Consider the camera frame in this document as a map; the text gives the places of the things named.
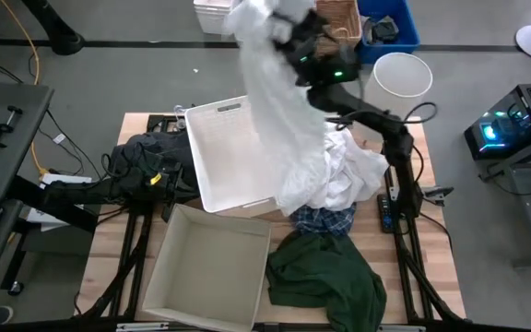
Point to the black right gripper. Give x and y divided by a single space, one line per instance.
309 39

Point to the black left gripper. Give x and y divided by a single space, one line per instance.
180 186

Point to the sheer white garment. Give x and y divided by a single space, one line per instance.
274 106

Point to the blue plaid shirt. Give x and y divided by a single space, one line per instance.
323 220

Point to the dark green garment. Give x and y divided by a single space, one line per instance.
321 276

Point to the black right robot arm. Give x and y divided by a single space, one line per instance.
387 126

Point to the dark cloth bundle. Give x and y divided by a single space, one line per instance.
150 147

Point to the white perforated plastic basket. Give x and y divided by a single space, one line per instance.
228 157

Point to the brown wicker basket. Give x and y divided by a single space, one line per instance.
341 20

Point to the white plastic bin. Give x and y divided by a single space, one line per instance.
211 16

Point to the beige fabric storage box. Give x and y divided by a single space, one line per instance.
205 272

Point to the black item in bin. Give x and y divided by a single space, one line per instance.
384 31

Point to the white power strip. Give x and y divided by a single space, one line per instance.
65 178

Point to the blue plastic bin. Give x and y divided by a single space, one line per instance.
408 27

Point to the white cylindrical lampshade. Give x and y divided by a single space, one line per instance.
401 76

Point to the small white tag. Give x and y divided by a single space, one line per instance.
59 138

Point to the round wooden lamp base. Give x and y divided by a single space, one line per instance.
366 142

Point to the black desk top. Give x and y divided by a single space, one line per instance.
7 161

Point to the black caster wheel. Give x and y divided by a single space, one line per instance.
15 288

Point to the black stand base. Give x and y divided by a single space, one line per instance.
60 34

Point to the black usb hub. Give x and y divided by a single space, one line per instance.
384 214

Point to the black metal clamp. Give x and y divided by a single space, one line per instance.
437 193

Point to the black computer tower with lights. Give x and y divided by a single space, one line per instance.
510 122

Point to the black table frame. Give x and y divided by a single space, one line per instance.
415 276

